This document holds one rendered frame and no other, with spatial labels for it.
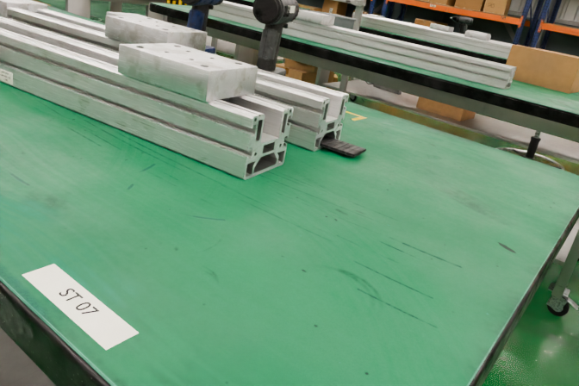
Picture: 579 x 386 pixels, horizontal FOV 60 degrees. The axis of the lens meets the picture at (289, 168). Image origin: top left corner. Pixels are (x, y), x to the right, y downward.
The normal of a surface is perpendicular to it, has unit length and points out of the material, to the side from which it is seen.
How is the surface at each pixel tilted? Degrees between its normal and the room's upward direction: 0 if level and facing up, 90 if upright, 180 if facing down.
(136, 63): 90
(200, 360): 0
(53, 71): 90
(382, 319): 0
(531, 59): 87
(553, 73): 89
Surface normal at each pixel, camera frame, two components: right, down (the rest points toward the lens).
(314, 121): -0.50, 0.22
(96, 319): 0.17, -0.92
